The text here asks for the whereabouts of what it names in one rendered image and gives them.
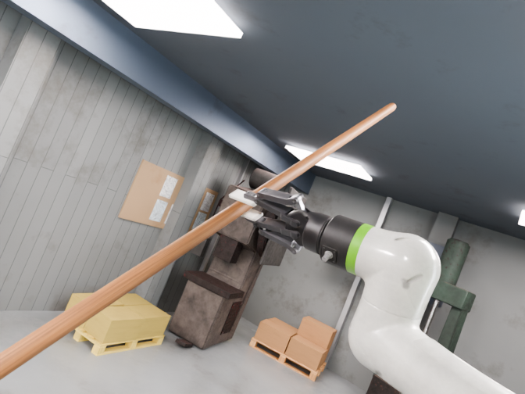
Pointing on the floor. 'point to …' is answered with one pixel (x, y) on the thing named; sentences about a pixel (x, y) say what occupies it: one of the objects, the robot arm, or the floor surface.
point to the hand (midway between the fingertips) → (245, 205)
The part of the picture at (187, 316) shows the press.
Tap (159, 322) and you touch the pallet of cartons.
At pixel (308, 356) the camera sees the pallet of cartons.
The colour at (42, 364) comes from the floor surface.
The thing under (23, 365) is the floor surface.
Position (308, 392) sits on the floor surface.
